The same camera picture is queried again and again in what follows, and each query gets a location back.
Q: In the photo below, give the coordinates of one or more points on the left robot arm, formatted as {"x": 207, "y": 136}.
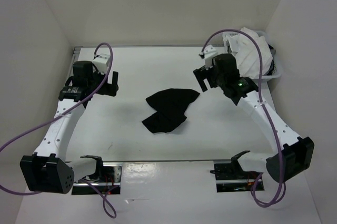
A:
{"x": 46, "y": 169}

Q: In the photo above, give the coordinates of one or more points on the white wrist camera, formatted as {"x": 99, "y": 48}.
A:
{"x": 207, "y": 55}
{"x": 102, "y": 62}

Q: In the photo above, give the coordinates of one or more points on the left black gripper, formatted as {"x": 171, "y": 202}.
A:
{"x": 110, "y": 89}

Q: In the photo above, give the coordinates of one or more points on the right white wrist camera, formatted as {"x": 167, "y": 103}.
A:
{"x": 207, "y": 55}

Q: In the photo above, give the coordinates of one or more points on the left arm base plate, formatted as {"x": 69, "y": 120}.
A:
{"x": 109, "y": 181}

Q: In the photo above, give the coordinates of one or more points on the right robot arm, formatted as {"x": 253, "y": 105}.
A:
{"x": 292, "y": 154}

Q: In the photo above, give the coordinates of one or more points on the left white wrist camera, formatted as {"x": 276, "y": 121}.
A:
{"x": 102, "y": 62}

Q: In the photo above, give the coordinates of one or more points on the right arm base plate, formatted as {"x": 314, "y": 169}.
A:
{"x": 229, "y": 178}

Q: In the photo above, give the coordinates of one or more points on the white plastic laundry basket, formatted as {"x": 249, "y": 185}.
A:
{"x": 275, "y": 70}

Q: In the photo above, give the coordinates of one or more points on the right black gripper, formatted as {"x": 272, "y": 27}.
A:
{"x": 201, "y": 73}

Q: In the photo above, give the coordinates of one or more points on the black skirt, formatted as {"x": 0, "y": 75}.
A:
{"x": 170, "y": 106}

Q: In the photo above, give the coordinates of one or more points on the white skirt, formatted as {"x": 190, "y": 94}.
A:
{"x": 247, "y": 59}

